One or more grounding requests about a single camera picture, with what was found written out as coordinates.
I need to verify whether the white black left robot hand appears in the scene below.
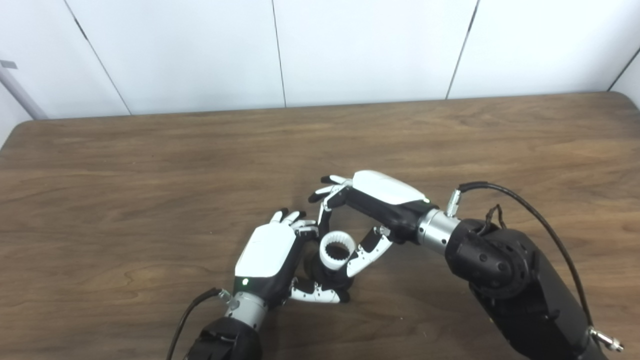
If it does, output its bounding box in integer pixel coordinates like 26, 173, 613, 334
233, 208, 351, 311

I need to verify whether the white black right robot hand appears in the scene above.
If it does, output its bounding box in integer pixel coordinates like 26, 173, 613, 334
307, 169, 432, 279

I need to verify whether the round black plastic part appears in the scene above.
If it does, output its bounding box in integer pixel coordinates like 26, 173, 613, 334
304, 249, 356, 294

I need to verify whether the white plastic ring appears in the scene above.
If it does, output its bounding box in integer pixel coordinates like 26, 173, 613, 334
318, 229, 358, 271

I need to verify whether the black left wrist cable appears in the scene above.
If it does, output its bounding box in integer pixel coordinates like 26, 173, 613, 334
165, 287, 234, 360

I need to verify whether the grey wall corner post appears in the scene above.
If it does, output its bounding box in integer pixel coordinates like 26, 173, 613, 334
0, 60, 49, 121

